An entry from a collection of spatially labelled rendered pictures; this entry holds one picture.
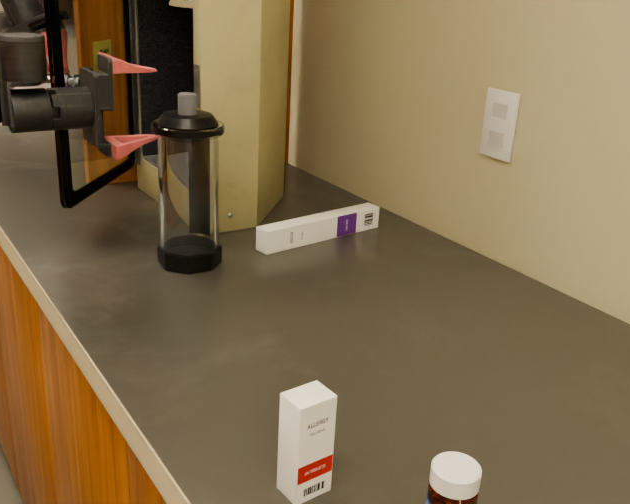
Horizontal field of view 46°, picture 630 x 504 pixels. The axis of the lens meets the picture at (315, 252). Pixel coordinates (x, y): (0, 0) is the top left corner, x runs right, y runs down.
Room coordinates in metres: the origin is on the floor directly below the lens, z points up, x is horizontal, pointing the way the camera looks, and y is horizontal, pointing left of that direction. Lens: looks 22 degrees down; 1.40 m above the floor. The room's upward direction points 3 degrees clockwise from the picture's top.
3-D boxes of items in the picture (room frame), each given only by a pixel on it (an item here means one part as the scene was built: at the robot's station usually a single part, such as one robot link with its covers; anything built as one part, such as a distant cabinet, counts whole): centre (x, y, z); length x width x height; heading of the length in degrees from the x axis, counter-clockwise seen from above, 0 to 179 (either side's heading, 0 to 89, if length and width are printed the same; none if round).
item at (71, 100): (1.01, 0.34, 1.20); 0.07 x 0.07 x 0.10; 34
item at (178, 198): (1.09, 0.20, 1.06); 0.11 x 0.11 x 0.21
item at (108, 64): (1.05, 0.28, 1.23); 0.09 x 0.07 x 0.07; 124
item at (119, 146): (1.05, 0.28, 1.16); 0.09 x 0.07 x 0.07; 124
